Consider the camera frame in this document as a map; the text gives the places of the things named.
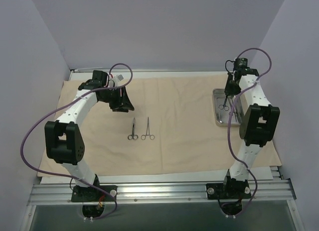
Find aluminium front rail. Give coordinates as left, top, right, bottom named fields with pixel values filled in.
left=28, top=180, right=295, bottom=206

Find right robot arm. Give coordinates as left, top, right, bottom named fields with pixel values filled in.
left=221, top=57, right=280, bottom=198

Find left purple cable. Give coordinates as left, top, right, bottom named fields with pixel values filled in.
left=19, top=63, right=133, bottom=219

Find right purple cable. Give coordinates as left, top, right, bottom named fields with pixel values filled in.
left=227, top=47, right=272, bottom=217

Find steel instrument tray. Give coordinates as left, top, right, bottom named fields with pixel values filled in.
left=212, top=89, right=244, bottom=126

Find purple cable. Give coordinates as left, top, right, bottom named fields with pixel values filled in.
left=19, top=63, right=133, bottom=219
left=227, top=47, right=272, bottom=217

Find steel surgical forceps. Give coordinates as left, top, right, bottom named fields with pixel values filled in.
left=141, top=117, right=155, bottom=140

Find steel surgical scissors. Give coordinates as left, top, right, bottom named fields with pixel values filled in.
left=128, top=117, right=139, bottom=140

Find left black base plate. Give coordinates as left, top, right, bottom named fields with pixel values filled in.
left=71, top=185, right=118, bottom=203

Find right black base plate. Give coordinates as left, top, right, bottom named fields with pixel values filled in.
left=206, top=183, right=251, bottom=200

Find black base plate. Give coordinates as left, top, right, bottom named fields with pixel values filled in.
left=206, top=183, right=251, bottom=200
left=71, top=185, right=118, bottom=203

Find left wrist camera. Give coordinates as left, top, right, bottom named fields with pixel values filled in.
left=108, top=75, right=124, bottom=88

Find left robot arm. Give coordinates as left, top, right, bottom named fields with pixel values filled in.
left=44, top=70, right=135, bottom=201

